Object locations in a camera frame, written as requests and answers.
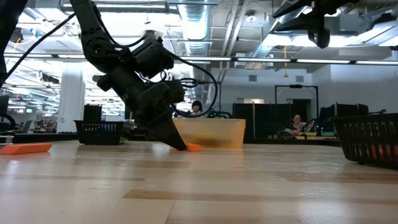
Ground black metal frame stand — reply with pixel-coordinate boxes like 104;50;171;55
275;84;320;138
183;79;222;119

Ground silver ventilation duct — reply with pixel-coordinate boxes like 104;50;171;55
178;0;213;57
248;18;280;60

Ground black chair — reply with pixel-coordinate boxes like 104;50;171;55
0;95;17;133

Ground black aluminium table frame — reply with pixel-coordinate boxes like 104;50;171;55
0;133;345;147

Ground overhead LED light bar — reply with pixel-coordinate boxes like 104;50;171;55
0;52;398;66

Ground black robot workstation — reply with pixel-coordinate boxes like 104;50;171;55
318;102;371;136

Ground small black monitor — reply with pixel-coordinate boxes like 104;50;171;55
83;104;103;122

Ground white building pillar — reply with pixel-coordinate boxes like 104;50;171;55
57;62;86;134

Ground black partition panels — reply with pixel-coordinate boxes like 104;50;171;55
233;102;312;139

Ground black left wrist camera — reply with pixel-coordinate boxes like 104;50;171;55
132;35;175;79

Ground seated person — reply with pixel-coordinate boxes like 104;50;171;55
290;114;312;134

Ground yellow hanging pendant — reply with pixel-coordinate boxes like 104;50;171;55
282;46;289;78

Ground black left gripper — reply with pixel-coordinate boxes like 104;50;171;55
96;66;188;152

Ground person with dark head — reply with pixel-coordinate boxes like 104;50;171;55
186;100;205;118

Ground black plastic slotted basket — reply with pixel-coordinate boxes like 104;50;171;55
330;112;398;170
73;119;125;146

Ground orange translucent plastic bin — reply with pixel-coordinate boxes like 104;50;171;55
172;118;246;149

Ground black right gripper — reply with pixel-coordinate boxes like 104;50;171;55
272;0;358;49

